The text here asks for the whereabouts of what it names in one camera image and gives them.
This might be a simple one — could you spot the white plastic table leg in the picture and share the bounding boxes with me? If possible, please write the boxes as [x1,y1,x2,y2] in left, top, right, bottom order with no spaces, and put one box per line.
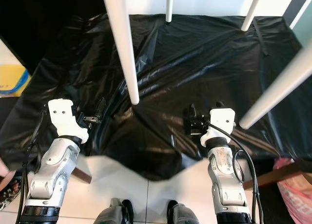
[241,0,265,32]
[165,0,175,23]
[239,43,312,131]
[101,0,140,106]

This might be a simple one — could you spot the black plastic table cover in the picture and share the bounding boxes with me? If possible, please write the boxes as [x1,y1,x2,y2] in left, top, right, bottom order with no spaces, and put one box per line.
[0,12,312,182]

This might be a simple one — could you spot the brown wooden table beam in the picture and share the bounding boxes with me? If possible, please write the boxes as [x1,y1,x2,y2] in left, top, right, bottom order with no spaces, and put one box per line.
[76,168,92,185]
[244,161,312,189]

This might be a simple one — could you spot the black equipment bag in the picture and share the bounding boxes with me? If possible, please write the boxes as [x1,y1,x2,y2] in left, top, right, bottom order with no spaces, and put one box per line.
[0,96,20,151]

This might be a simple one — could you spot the yellow and blue box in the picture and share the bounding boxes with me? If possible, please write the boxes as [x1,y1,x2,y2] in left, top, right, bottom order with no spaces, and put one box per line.
[0,63,31,97]

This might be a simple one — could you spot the grey robot right leg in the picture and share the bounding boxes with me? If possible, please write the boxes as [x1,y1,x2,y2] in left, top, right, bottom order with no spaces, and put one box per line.
[166,201,200,224]

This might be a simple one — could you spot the grey robot leg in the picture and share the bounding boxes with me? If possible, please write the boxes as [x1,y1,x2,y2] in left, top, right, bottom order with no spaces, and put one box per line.
[166,201,200,224]
[94,199,133,224]

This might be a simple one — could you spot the grey robot left leg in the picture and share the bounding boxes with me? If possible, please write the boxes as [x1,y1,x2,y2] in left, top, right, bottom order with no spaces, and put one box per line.
[94,199,133,224]

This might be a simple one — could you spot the person bare lower leg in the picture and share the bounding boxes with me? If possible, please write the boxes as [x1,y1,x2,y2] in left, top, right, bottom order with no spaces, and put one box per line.
[0,160,11,185]

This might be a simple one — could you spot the leopard print sandal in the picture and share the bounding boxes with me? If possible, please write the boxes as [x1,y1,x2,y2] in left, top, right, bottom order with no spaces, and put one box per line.
[0,177,23,211]

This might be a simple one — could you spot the red patterned bag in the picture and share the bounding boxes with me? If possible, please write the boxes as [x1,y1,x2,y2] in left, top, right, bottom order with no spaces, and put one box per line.
[273,157,312,224]

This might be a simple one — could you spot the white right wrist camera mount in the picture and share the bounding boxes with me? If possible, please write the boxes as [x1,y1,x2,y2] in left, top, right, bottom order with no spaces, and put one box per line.
[200,107,237,148]

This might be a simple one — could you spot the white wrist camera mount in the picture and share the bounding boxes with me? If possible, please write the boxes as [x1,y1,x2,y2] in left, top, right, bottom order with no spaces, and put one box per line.
[48,98,89,144]
[200,107,237,148]

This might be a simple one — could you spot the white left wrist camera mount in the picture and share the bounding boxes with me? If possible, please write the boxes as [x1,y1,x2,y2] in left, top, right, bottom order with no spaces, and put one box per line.
[48,98,89,144]

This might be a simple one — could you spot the dark grey vertical post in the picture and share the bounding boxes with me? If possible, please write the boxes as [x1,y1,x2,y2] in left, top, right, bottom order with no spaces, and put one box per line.
[285,0,312,30]

